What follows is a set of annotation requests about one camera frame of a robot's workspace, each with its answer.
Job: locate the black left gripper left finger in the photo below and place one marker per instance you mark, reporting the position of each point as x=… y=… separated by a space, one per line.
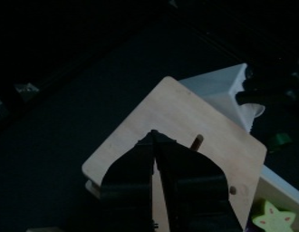
x=127 y=181

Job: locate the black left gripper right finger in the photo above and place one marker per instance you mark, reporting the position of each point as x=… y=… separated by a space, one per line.
x=195 y=187

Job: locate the green starfruit toy slice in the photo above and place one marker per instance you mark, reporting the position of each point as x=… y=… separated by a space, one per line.
x=274 y=219

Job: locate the white plastic container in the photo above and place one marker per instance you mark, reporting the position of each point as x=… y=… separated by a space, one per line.
x=218 y=87

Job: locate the brown wooden peg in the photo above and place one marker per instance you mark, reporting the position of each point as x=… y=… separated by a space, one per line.
x=196 y=142

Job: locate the small green toy piece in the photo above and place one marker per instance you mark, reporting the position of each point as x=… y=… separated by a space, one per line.
x=281 y=140

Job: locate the white tray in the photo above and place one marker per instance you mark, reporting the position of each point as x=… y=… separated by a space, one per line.
x=281 y=188

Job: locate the light wooden cutting board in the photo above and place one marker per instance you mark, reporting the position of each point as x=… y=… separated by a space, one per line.
x=175 y=114

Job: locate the shiny grey background item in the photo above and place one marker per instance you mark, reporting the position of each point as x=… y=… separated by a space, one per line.
x=27 y=90

